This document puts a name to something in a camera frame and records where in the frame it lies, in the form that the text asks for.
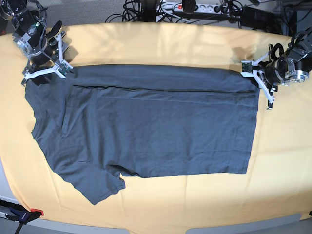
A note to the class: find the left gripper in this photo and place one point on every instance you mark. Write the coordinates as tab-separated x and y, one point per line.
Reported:
274	71

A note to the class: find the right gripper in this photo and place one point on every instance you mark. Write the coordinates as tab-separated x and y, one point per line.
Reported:
39	56

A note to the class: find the dark blue-grey T-shirt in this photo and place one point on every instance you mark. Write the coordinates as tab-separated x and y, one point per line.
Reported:
104	122

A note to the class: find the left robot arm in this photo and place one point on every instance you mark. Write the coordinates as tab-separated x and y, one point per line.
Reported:
292	65

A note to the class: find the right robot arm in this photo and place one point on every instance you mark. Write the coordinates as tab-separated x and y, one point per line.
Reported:
26	22

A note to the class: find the black power adapter brick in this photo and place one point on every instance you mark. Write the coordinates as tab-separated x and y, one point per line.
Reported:
255	16

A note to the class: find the white power strip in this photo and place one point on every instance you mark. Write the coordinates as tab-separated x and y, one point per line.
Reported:
200	9

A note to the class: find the blue and red bar clamp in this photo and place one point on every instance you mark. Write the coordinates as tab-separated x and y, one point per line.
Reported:
17	213

